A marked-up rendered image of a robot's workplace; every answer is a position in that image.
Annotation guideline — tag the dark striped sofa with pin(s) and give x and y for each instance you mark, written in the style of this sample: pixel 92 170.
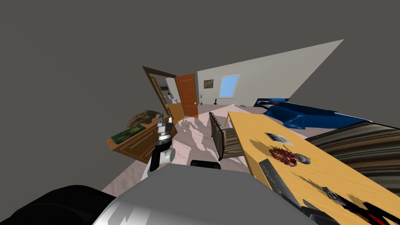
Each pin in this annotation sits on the dark striped sofa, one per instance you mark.
pixel 362 150

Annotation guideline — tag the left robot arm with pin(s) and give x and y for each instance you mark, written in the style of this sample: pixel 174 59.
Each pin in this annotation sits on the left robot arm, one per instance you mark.
pixel 56 206

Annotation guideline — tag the red dried flower bunch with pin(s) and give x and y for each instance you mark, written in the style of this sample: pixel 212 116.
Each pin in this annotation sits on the red dried flower bunch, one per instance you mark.
pixel 282 156

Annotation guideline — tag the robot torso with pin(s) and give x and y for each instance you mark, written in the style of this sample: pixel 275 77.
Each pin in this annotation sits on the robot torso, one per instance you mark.
pixel 200 200

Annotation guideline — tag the dark framed wall picture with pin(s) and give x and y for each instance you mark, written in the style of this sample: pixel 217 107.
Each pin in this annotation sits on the dark framed wall picture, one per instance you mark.
pixel 208 83

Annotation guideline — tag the black keyboard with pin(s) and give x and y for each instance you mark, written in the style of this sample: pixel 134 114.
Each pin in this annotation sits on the black keyboard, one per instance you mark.
pixel 276 181

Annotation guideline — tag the yellow wooden desk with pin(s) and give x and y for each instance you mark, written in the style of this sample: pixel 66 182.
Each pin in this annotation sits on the yellow wooden desk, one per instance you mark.
pixel 337 178

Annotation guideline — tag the orange door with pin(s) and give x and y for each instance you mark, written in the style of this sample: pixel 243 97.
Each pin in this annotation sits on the orange door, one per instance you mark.
pixel 187 95

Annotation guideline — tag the blue window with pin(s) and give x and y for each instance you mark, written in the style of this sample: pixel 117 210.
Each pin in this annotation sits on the blue window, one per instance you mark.
pixel 229 86

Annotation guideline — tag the grey round object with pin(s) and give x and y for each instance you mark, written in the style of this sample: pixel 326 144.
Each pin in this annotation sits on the grey round object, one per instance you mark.
pixel 302 159

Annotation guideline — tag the wooden dresser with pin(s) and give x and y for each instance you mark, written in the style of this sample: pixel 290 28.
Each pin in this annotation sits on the wooden dresser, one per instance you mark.
pixel 137 142

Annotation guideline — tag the blue bed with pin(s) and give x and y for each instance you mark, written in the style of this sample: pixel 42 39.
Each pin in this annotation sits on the blue bed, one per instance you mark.
pixel 300 114

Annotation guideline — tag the striped brown chair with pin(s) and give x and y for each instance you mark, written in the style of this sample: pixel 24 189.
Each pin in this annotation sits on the striped brown chair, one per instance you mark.
pixel 226 140

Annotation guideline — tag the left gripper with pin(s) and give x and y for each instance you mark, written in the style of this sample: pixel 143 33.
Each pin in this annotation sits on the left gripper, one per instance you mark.
pixel 164 127

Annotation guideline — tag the small potted plant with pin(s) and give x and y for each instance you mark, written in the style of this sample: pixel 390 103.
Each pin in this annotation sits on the small potted plant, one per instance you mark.
pixel 201 100

